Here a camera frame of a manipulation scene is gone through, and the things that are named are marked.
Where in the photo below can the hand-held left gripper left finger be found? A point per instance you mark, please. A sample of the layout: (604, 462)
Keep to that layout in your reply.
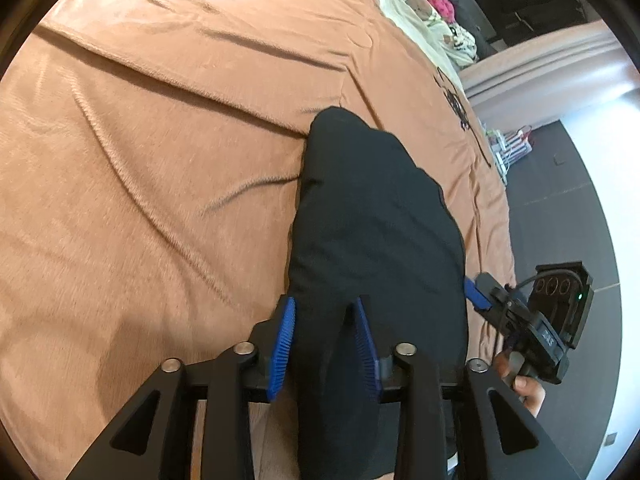
(281, 350)

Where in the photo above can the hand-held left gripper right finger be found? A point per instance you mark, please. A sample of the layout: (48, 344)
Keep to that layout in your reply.
(367, 350)

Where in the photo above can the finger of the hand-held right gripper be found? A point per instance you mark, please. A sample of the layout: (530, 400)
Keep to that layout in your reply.
(477, 294)

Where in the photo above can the black pants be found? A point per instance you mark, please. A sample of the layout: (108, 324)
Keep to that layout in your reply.
(370, 220)

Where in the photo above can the person's right hand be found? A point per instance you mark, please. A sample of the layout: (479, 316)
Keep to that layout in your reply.
(527, 392)

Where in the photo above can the items beside bed on floor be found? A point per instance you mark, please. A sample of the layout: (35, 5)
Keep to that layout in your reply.
(512, 145)

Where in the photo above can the orange blanket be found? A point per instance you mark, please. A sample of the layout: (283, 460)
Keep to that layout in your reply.
(150, 160)

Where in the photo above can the pink curtain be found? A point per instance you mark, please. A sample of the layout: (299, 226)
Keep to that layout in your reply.
(550, 60)

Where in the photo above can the black and white patterned cloth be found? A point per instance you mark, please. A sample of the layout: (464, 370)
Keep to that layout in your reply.
(460, 45)

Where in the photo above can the bear print pillow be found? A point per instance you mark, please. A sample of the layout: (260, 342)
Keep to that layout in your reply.
(419, 6)

